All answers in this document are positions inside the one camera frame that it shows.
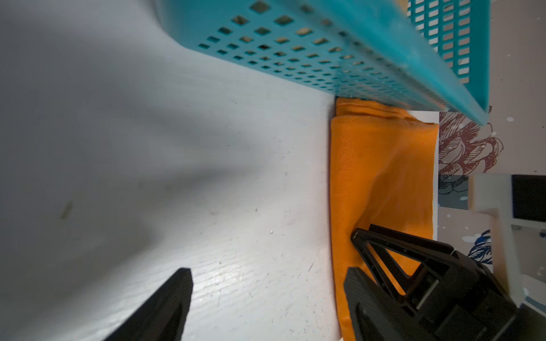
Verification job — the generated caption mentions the orange pants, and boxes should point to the orange pants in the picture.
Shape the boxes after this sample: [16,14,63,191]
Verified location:
[329,98,439,340]

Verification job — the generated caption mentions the teal plastic basket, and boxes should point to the teal plastic basket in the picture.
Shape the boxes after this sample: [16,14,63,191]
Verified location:
[156,0,491,125]

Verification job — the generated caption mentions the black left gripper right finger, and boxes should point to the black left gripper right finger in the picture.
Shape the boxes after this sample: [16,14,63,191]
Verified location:
[344,224,519,340]

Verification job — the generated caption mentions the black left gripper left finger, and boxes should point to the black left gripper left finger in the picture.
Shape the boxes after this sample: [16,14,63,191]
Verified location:
[106,268,193,340]

